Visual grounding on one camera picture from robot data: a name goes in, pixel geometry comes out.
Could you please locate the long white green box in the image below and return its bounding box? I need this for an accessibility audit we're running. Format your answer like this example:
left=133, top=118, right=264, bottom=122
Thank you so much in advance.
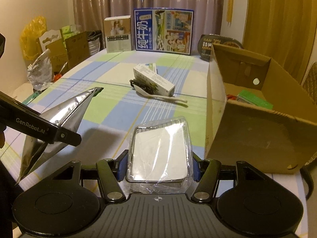
left=133, top=63, right=175, bottom=97

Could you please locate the white square plastic container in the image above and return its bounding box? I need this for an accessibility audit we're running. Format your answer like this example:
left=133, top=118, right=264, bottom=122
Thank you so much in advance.
left=125, top=117, right=193, bottom=194

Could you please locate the brown cardboard box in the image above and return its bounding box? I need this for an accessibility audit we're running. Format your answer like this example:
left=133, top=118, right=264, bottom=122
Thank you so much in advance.
left=204, top=44, right=316, bottom=174

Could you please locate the beige curtain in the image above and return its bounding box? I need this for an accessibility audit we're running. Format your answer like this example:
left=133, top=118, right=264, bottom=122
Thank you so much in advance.
left=71, top=0, right=226, bottom=53

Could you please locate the green white spray box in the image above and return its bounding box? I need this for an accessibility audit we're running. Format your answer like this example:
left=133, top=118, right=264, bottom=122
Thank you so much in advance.
left=236, top=90, right=273, bottom=110

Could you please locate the red small packet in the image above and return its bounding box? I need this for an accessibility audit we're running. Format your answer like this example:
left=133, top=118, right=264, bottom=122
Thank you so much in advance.
left=227, top=95, right=236, bottom=100

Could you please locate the blue milk carton box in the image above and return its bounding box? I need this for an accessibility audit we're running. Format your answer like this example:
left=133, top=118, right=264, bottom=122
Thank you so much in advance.
left=134, top=8, right=194, bottom=55

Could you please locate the white plastic spoon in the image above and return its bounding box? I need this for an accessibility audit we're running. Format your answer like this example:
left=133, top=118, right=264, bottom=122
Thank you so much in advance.
left=134, top=85, right=187, bottom=103

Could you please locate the brown side carton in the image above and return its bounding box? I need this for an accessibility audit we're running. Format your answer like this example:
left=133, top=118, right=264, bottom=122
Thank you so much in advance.
left=46, top=32, right=90, bottom=74

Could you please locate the beige photo product box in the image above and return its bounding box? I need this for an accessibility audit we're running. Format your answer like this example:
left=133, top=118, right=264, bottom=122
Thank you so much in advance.
left=104, top=15, right=132, bottom=53

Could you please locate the silver foil pouch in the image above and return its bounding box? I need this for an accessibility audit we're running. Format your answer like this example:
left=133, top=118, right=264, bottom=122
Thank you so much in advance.
left=16, top=87, right=103, bottom=184

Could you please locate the black instant rice bowl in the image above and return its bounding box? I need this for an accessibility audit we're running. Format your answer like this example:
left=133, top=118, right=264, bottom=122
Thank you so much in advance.
left=197, top=33, right=244, bottom=62

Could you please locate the yellow plastic bag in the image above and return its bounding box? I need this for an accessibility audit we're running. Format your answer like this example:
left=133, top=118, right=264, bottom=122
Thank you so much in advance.
left=19, top=16, right=47, bottom=61

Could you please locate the checked tablecloth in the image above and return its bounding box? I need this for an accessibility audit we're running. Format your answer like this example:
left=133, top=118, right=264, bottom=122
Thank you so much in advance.
left=0, top=48, right=305, bottom=228

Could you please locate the crumpled silver bag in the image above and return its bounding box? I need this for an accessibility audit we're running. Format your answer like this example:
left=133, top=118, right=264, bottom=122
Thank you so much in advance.
left=27, top=49, right=53, bottom=91

